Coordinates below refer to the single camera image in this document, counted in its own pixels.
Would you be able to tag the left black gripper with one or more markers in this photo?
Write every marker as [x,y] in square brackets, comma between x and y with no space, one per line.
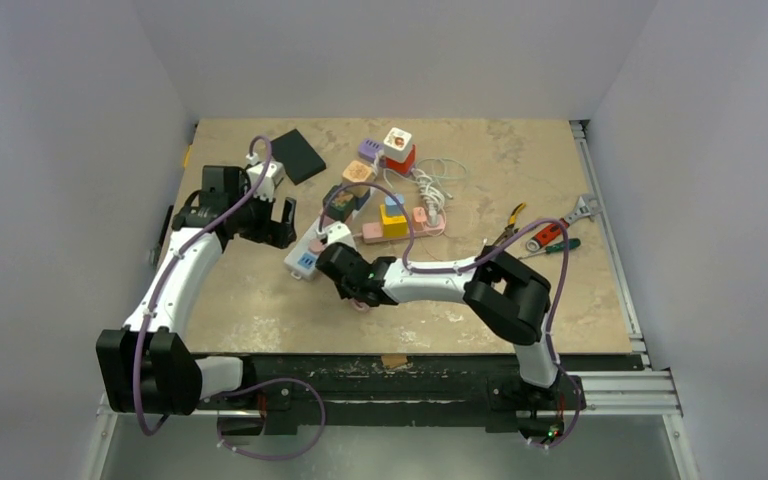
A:
[270,232]

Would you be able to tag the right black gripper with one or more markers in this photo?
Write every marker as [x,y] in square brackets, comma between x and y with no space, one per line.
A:
[334,263]

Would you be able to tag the white power strip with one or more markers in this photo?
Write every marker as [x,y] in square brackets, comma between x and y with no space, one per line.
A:
[300,261]

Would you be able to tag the black box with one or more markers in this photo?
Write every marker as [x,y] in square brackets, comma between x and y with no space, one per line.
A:
[299,158]

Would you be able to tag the yellow handled pliers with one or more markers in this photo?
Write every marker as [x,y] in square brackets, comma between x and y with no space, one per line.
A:
[510,229]

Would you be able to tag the green handled screwdriver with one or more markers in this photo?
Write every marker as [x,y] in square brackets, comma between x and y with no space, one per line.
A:
[571,244]

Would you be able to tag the red handled adjustable wrench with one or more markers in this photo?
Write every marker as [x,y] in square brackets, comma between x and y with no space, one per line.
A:
[587,206]

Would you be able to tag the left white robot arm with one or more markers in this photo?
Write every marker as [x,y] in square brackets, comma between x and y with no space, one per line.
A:
[178,291]

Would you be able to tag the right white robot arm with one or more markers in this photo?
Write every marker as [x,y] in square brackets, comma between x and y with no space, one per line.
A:
[510,298]

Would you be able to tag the pink power strip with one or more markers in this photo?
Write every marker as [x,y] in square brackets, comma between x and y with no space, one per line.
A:
[371,232]

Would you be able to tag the dark green cube charger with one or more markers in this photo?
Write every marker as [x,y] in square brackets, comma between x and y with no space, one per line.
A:
[340,205]

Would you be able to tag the yellow cube charger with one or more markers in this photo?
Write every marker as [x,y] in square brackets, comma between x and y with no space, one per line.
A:
[393,227]

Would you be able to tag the blue cube charger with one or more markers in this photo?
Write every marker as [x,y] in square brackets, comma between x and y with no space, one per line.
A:
[393,205]

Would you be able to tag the red cube charger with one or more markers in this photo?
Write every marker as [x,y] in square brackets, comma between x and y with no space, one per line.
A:
[402,168]

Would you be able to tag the white cube charger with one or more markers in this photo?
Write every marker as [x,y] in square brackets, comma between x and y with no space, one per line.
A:
[397,144]

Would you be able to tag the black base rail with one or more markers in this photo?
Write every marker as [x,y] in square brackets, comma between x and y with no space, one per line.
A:
[279,393]

